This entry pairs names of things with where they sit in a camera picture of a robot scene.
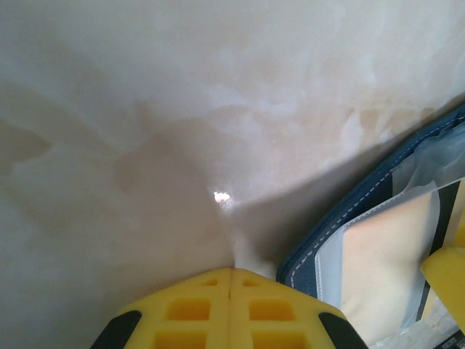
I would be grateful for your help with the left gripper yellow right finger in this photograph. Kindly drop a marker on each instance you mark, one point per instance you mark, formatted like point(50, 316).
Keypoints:
point(283, 316)

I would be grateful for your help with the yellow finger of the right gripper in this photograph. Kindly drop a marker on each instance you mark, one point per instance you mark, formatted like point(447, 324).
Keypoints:
point(448, 276)

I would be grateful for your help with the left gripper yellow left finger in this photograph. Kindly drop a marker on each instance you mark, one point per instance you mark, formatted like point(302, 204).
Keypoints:
point(181, 316)

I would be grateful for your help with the beige credit card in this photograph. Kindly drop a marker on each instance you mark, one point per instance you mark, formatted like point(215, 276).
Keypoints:
point(381, 272)

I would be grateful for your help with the blue card holder wallet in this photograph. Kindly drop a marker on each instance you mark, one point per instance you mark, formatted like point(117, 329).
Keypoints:
point(327, 232)

